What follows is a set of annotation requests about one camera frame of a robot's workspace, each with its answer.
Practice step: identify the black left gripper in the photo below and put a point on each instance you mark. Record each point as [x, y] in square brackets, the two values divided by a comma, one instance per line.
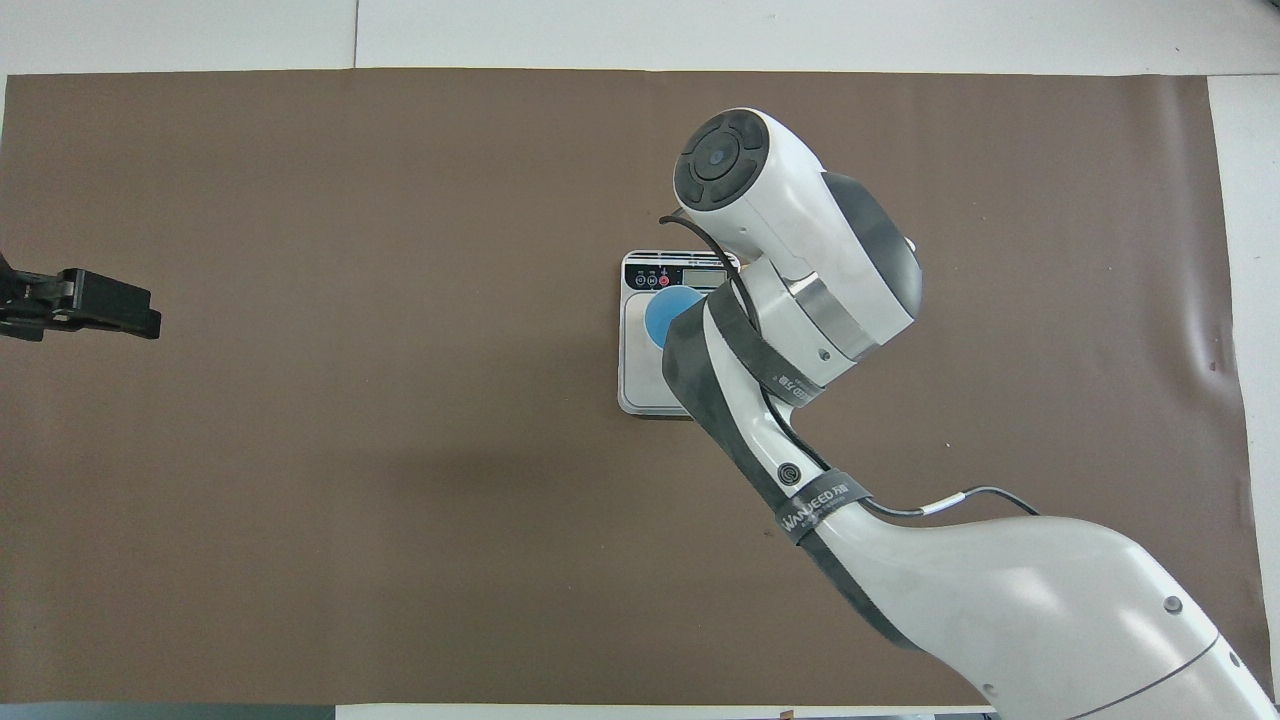
[30, 300]

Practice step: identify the light blue plastic cup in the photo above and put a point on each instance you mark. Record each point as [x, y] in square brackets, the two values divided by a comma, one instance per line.
[665, 315]

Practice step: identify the silver digital kitchen scale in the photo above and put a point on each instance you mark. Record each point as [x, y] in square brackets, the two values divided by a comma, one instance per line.
[640, 380]

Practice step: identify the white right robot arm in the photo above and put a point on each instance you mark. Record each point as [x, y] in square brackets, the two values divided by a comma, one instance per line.
[1000, 600]

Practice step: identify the brown table mat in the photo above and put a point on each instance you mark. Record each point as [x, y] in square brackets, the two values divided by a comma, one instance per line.
[400, 550]

